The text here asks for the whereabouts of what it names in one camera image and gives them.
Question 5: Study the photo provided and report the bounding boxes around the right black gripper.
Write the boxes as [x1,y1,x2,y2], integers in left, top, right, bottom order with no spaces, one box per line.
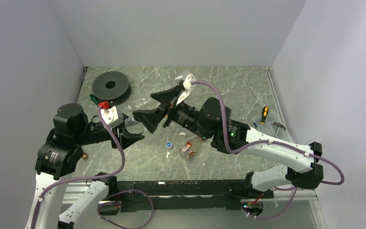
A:
[133,84,212,140]

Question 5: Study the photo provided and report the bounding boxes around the clear Pocari Sweat bottle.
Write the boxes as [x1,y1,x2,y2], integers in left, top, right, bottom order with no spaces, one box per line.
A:
[128,97,153,110]

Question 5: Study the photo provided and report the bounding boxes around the small white bottle cap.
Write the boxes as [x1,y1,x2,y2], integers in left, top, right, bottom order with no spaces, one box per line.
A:
[179,132,186,138]

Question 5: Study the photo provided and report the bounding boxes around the blue Pocari Sweat cap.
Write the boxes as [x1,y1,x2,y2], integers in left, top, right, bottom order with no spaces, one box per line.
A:
[165,142,173,148]

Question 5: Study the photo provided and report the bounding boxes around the clear bottle black label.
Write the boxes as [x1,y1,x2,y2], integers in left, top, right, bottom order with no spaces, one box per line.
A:
[124,116,145,135]

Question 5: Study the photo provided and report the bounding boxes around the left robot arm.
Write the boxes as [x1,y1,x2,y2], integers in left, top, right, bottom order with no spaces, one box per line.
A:
[26,103,144,229]

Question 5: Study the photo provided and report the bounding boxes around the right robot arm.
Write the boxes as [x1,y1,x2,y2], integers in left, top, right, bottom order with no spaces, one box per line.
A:
[132,86,324,198]

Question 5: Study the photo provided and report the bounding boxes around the small orange cap bottle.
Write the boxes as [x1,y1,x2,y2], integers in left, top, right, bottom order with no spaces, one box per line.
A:
[179,136,206,159]

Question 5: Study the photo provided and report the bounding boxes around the black filament spool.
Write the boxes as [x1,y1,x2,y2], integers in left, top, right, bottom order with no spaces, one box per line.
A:
[91,71,131,105]

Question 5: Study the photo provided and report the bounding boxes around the small brass fitting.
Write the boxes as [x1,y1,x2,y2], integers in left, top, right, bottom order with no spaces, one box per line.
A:
[81,153,89,160]

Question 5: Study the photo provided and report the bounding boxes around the yellow black screwdriver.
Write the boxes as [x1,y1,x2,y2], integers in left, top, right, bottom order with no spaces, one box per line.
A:
[260,106,269,125]

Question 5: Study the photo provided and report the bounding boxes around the small metal hammer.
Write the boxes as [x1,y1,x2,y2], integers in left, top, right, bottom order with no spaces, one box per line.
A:
[273,122,287,131]

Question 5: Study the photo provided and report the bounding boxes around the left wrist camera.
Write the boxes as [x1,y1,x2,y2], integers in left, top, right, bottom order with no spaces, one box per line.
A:
[98,101,124,128]

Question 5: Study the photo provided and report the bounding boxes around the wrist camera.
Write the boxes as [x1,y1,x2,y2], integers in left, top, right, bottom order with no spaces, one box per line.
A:
[98,101,124,128]
[176,73,196,105]

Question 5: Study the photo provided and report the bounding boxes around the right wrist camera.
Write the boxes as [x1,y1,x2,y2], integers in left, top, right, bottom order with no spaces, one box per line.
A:
[176,73,196,105]

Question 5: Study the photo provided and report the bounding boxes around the green handled screwdriver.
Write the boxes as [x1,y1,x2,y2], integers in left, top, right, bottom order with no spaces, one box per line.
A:
[89,94,99,105]

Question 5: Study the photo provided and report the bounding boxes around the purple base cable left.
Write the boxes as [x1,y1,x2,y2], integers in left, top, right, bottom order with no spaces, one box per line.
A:
[97,189,154,229]

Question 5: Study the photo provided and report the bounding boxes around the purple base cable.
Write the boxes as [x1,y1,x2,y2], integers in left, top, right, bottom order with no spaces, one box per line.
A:
[97,189,154,229]
[241,186,312,221]

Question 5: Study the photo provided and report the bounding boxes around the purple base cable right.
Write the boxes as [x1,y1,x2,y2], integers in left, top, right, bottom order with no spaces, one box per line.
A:
[241,186,312,221]

